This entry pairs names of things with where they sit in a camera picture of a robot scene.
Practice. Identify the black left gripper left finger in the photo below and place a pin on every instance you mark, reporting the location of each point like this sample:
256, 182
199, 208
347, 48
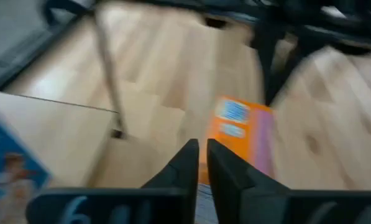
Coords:
182, 186

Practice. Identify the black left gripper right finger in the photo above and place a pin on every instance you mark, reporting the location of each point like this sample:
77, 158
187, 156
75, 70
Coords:
231, 193

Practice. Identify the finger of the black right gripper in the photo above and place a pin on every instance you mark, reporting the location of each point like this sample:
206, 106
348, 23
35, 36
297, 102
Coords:
270, 87

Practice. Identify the orange Mini Wheats cereal box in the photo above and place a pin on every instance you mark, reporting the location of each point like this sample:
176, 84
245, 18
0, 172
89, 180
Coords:
235, 124

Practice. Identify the blue Rice Krispies cereal box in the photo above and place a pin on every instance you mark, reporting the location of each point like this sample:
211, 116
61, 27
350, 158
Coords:
8, 161

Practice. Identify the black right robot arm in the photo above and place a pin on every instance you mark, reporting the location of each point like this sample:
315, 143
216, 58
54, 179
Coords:
343, 21

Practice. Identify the wooden shelf board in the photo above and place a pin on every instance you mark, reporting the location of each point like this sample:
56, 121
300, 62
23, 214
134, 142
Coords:
64, 140

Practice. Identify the black shelf post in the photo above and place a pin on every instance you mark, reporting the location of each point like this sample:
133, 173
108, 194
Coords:
110, 77

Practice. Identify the black metal table frame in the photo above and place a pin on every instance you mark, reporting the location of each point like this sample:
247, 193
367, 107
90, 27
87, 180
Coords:
17, 62

